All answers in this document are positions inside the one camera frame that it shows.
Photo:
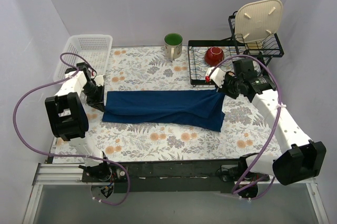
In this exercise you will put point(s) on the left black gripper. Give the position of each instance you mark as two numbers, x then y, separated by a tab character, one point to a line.
95	100

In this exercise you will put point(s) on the blue t shirt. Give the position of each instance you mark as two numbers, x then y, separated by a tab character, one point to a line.
202	108

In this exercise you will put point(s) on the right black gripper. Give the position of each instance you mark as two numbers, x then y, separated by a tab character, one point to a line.
228	90

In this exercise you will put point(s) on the aluminium frame rail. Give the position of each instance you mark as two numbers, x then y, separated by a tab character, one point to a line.
60	174

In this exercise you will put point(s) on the red bowl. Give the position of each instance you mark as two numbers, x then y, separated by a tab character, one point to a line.
214	55

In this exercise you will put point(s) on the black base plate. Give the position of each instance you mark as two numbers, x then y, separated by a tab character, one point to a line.
170	185

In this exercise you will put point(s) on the green inside floral mug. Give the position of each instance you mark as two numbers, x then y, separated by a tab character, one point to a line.
173	46

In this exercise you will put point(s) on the floral table mat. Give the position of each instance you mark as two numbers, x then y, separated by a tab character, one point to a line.
138	69

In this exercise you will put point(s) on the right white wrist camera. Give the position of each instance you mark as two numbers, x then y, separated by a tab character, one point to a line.
216	75

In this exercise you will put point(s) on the white plastic basket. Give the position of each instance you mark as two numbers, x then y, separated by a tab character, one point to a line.
94	48

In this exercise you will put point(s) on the cream square plastic lid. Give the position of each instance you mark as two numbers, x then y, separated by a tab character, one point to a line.
258	20

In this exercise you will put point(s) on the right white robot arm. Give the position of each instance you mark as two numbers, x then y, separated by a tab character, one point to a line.
289	154

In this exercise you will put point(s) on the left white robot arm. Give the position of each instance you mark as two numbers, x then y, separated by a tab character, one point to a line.
69	121

